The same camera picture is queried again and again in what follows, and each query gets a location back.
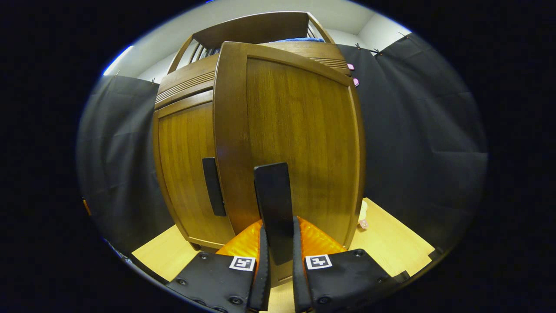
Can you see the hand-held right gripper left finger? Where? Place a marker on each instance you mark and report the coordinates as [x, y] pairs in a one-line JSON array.
[[263, 282]]

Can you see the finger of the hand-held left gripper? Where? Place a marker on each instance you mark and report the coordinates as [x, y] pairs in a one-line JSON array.
[[87, 207]]

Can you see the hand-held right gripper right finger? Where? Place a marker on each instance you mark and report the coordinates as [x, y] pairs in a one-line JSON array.
[[299, 282]]

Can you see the wooden double-door shoe cabinet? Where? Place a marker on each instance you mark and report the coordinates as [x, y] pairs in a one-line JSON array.
[[252, 28]]

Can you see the yellow plush toy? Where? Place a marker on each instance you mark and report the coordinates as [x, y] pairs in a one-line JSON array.
[[362, 213]]

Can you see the black backdrop cloth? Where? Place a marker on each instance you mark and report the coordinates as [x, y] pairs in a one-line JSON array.
[[412, 152]]

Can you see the blue folded towel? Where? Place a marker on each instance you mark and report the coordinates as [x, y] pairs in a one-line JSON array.
[[304, 39]]

